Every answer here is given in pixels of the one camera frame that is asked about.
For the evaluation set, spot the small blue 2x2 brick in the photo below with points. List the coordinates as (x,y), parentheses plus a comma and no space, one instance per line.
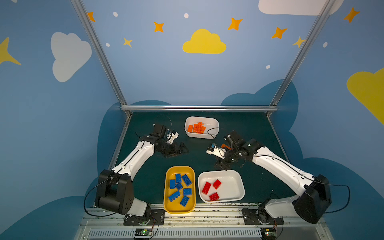
(179,186)

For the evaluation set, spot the blue 2x3 lego brick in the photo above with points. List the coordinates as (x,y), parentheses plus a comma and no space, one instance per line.
(178,178)

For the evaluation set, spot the blue long brick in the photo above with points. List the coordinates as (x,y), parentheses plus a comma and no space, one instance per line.
(174,196)

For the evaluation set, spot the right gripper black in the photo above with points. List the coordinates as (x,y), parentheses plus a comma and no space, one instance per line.
(226,157)

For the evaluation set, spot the left circuit board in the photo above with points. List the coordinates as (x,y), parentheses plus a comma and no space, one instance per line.
(142,234)

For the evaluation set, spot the orange lego chassis piece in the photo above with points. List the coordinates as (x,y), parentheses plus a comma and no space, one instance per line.
(199,128)

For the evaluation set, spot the white plastic bin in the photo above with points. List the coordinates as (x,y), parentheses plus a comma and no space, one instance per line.
(211,124)
(231,189)

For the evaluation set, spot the orange 2x4 plate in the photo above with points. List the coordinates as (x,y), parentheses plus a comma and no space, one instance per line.
(225,147)

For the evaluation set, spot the circuit board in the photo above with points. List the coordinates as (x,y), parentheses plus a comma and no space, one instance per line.
(142,234)
(268,233)

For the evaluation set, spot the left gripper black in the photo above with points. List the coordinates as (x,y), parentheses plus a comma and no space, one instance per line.
(173,148)

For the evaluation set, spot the near white plastic bin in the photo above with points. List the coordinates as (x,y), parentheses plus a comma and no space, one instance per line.
(231,189)

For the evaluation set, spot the small orange lego brick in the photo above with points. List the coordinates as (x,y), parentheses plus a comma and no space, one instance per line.
(190,128)

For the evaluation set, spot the red 2x2 plate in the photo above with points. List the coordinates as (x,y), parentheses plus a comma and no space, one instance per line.
(214,197)

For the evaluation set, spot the red cube brick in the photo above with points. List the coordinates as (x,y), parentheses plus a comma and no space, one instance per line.
(216,184)

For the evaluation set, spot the yellow plastic bin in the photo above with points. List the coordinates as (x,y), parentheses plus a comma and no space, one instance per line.
(180,190)

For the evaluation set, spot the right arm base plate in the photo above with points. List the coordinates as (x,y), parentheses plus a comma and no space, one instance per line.
(259,217)

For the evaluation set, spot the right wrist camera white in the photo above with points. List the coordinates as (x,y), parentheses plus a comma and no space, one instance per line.
(216,151)

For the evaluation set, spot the blue 2x4 brick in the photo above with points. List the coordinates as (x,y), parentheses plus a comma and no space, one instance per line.
(186,180)

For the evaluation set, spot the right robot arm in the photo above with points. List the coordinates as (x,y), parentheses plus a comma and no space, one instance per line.
(312,194)

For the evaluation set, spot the right circuit board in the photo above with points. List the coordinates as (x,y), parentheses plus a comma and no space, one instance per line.
(268,233)

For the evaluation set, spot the far white plastic bin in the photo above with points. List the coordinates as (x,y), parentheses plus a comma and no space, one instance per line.
(211,124)

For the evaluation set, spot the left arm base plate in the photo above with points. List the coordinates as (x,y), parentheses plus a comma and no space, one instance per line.
(156,217)

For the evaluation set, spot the red 2x4 lego brick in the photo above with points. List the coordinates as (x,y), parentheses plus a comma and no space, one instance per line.
(206,188)

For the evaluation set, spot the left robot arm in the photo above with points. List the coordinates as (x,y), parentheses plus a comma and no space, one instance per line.
(115,191)

